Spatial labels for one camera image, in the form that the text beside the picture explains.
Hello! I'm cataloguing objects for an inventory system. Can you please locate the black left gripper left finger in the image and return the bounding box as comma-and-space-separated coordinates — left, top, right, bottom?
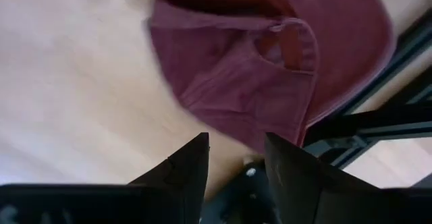
127, 132, 211, 224

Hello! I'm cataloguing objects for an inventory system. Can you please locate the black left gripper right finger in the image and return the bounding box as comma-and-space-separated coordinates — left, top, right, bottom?
264, 132, 381, 224

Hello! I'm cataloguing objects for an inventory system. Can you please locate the maroon baseball cap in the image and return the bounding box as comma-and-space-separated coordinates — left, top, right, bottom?
145, 0, 396, 154

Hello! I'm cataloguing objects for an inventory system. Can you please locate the black aluminium table frame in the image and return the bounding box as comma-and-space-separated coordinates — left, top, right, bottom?
302, 9, 432, 171

